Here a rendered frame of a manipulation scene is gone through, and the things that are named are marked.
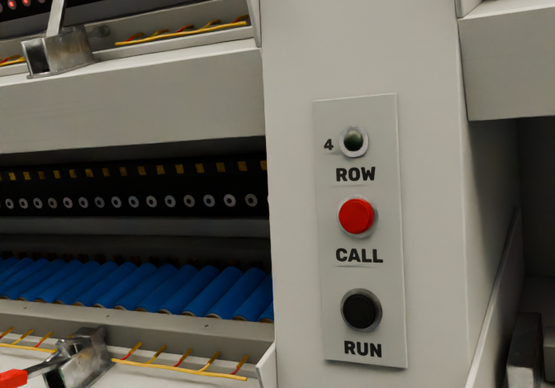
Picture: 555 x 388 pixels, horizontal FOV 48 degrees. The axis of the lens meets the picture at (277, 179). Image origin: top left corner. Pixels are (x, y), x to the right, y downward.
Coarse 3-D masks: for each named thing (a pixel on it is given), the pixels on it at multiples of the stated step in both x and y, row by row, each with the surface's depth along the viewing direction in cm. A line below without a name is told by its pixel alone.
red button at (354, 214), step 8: (352, 200) 28; (360, 200) 28; (344, 208) 28; (352, 208) 28; (360, 208) 28; (368, 208) 28; (344, 216) 28; (352, 216) 28; (360, 216) 28; (368, 216) 28; (344, 224) 28; (352, 224) 28; (360, 224) 28; (368, 224) 28; (352, 232) 28; (360, 232) 28
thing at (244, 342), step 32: (0, 320) 48; (32, 320) 46; (64, 320) 44; (96, 320) 43; (128, 320) 42; (160, 320) 41; (192, 320) 40; (224, 320) 39; (128, 352) 40; (160, 352) 40; (192, 352) 39; (224, 352) 38; (256, 352) 37
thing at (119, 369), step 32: (0, 224) 65; (32, 224) 63; (64, 224) 61; (96, 224) 59; (128, 224) 57; (160, 224) 55; (192, 224) 54; (224, 224) 52; (256, 224) 51; (0, 352) 46; (32, 352) 45; (32, 384) 41; (96, 384) 40; (128, 384) 39; (160, 384) 38; (192, 384) 38; (224, 384) 37; (256, 384) 37
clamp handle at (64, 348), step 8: (56, 344) 39; (64, 344) 39; (64, 352) 39; (72, 352) 40; (56, 360) 39; (64, 360) 39; (32, 368) 37; (40, 368) 37; (48, 368) 38; (56, 368) 38; (0, 376) 35; (8, 376) 35; (16, 376) 36; (24, 376) 36; (32, 376) 37; (0, 384) 35; (8, 384) 35; (16, 384) 36; (24, 384) 36
